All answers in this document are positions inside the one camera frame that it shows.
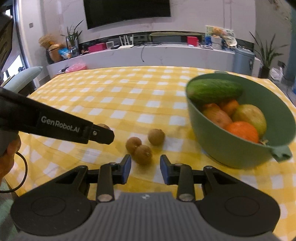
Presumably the large orange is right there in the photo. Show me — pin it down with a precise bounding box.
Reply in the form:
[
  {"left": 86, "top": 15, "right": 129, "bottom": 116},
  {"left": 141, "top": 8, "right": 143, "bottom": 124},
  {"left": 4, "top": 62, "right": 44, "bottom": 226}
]
[{"left": 225, "top": 121, "right": 259, "bottom": 143}]

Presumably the green cucumber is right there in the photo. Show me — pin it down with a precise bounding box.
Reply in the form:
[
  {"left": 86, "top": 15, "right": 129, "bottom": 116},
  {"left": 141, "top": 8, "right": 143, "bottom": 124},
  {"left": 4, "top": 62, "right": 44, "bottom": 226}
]
[{"left": 186, "top": 78, "right": 243, "bottom": 104}]

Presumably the small orange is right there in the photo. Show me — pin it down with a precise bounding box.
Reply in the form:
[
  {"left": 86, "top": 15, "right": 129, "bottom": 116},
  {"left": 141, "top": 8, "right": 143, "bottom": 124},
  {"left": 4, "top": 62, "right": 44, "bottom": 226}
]
[
  {"left": 201, "top": 103, "right": 220, "bottom": 111},
  {"left": 219, "top": 99, "right": 239, "bottom": 117}
]

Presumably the person's left hand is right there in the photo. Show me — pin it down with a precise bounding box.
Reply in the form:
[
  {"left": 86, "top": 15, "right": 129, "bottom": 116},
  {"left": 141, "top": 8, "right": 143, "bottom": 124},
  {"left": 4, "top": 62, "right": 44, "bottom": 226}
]
[{"left": 0, "top": 135, "right": 21, "bottom": 180}]

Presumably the light blue chair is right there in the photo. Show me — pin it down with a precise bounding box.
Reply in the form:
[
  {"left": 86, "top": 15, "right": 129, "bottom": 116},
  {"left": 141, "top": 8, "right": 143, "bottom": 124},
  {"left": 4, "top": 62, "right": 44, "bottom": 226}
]
[{"left": 2, "top": 66, "right": 43, "bottom": 93}]

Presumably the yellow checkered tablecloth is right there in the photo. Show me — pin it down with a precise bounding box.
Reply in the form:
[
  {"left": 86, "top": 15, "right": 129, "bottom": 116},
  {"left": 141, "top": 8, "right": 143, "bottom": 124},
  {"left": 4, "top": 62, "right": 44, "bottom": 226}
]
[{"left": 6, "top": 66, "right": 295, "bottom": 240}]

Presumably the green plastic bowl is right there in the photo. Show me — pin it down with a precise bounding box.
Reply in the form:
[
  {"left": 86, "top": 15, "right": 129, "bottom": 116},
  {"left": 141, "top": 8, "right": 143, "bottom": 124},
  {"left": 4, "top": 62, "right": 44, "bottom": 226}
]
[{"left": 186, "top": 73, "right": 295, "bottom": 169}]

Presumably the pink storage basket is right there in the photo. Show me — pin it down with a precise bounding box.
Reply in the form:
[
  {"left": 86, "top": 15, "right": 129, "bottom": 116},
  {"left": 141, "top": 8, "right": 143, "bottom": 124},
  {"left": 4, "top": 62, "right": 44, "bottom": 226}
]
[{"left": 65, "top": 63, "right": 88, "bottom": 73}]

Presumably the golden round vase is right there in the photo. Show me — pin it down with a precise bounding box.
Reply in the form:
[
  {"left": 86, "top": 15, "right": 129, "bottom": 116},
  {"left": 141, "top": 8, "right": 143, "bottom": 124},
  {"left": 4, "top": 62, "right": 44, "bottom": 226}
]
[{"left": 48, "top": 43, "right": 65, "bottom": 63}]

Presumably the small orange on table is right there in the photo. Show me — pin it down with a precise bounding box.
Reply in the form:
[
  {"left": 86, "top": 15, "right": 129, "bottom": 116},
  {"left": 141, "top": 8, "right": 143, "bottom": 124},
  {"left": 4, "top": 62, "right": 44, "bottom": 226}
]
[{"left": 219, "top": 99, "right": 239, "bottom": 117}]

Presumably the magenta box on console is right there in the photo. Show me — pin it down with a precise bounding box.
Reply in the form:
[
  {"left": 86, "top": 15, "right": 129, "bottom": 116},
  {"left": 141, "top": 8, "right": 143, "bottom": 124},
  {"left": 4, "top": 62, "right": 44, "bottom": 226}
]
[{"left": 88, "top": 43, "right": 107, "bottom": 53}]

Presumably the green pear apple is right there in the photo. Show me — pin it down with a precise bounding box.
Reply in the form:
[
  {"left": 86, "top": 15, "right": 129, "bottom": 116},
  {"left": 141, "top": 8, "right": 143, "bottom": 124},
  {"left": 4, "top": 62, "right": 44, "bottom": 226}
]
[{"left": 232, "top": 104, "right": 267, "bottom": 138}]

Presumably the white wifi router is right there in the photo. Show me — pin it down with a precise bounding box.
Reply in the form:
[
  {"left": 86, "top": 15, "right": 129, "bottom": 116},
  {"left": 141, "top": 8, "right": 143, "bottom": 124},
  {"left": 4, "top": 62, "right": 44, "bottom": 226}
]
[{"left": 119, "top": 35, "right": 134, "bottom": 49}]

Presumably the green plant in vase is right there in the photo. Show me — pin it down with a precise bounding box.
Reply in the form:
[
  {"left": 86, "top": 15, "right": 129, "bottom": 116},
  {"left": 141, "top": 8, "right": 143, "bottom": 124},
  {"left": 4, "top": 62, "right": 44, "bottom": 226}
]
[{"left": 61, "top": 20, "right": 83, "bottom": 57}]

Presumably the white tv console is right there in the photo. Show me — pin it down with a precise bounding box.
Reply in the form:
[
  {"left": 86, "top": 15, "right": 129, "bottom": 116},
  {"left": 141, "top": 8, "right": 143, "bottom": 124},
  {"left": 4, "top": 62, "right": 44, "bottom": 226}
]
[{"left": 47, "top": 44, "right": 261, "bottom": 77}]

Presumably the blue grey trash bin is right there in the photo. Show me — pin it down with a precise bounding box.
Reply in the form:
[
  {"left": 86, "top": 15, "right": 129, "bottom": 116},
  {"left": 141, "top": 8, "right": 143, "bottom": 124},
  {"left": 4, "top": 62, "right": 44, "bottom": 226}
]
[{"left": 232, "top": 48, "right": 255, "bottom": 76}]

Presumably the red box on console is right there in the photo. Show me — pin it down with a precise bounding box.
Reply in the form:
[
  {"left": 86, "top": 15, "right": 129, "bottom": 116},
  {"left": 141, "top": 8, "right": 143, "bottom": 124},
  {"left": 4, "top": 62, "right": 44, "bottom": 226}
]
[{"left": 187, "top": 36, "right": 199, "bottom": 47}]

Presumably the white plastic bag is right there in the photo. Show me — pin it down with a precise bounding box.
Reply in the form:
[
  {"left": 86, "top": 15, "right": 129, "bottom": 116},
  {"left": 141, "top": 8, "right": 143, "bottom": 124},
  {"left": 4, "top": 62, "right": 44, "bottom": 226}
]
[{"left": 269, "top": 67, "right": 283, "bottom": 82}]

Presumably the teddy bear toy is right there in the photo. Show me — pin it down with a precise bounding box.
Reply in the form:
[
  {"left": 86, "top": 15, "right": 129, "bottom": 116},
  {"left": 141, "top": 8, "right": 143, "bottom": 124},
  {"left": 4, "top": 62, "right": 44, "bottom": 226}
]
[{"left": 211, "top": 27, "right": 224, "bottom": 38}]

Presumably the potted plant by bin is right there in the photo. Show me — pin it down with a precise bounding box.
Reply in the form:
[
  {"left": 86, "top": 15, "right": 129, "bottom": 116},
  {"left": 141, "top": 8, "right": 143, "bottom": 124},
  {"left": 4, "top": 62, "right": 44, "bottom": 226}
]
[{"left": 249, "top": 32, "right": 288, "bottom": 78}]

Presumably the black wall television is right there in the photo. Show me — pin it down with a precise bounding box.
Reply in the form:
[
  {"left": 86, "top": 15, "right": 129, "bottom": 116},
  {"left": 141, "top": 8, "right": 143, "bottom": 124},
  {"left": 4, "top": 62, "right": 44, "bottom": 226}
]
[{"left": 83, "top": 0, "right": 171, "bottom": 29}]

